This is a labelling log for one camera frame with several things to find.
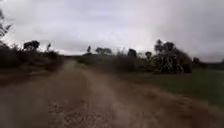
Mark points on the brown dirt road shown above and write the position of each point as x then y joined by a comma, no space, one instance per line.
83,103

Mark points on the brown grass verge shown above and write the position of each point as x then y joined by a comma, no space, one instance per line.
20,75

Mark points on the dark roadside bushes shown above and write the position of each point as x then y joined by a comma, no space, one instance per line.
113,61

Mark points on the low dark scrub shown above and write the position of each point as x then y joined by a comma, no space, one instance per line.
23,56

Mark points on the dark flat-topped tree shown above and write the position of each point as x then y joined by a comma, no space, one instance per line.
31,45

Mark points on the green grass verge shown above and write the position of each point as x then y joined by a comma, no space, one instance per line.
193,83

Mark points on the large leafy bush clump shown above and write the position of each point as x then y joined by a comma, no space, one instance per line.
170,60

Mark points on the distant row of trees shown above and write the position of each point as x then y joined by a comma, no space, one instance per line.
100,50

